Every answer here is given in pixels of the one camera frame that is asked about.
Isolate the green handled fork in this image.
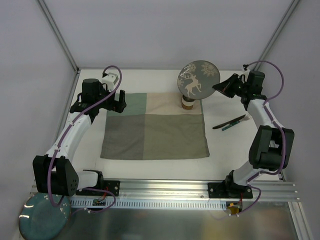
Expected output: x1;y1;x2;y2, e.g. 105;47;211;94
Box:
221;114;252;131

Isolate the black table knife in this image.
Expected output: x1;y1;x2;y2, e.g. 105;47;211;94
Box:
212;114;246;130

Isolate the grey reindeer plate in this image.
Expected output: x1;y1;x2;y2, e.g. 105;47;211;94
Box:
177;60;221;100

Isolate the green beige cloth placemat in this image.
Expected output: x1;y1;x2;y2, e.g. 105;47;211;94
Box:
100;92;210;161

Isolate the metal cup with cork base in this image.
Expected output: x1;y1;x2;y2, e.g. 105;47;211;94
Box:
181;95;195;110

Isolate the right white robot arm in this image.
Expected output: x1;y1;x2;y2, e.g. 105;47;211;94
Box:
207;70;295;199

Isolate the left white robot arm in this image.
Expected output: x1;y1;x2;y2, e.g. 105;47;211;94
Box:
32;73;127;197

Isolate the teal round stool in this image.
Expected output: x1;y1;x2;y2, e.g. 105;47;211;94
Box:
18;192;72;240

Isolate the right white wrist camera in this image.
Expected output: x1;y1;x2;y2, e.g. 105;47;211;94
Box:
241;64;251;82

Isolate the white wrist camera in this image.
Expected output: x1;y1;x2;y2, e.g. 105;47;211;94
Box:
101;72;119;92
241;64;251;82

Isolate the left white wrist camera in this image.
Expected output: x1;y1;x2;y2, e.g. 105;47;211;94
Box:
101;72;119;92

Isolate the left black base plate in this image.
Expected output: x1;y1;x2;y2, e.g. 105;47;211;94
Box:
75;180;121;197

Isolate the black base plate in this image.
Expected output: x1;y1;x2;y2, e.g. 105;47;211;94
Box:
75;180;121;197
207;181;253;199

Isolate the aluminium mounting rail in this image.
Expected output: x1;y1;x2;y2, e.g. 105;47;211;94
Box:
29;178;300;202

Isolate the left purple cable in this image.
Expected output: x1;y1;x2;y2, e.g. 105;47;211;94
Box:
47;65;123;207

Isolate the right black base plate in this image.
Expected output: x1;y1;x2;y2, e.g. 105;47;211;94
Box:
207;181;253;199

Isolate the white slotted cable duct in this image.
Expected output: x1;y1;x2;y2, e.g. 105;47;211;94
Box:
69;197;227;211

